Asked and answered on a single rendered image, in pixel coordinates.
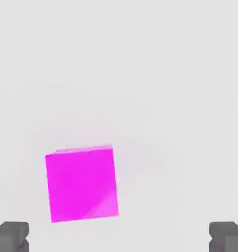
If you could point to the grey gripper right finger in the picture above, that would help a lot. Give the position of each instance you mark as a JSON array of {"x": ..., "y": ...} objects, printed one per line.
[{"x": 228, "y": 236}]

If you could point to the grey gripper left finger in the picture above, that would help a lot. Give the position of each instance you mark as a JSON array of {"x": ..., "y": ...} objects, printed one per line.
[{"x": 9, "y": 236}]

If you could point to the small magenta cube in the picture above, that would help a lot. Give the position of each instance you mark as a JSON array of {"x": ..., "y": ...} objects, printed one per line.
[{"x": 81, "y": 185}]

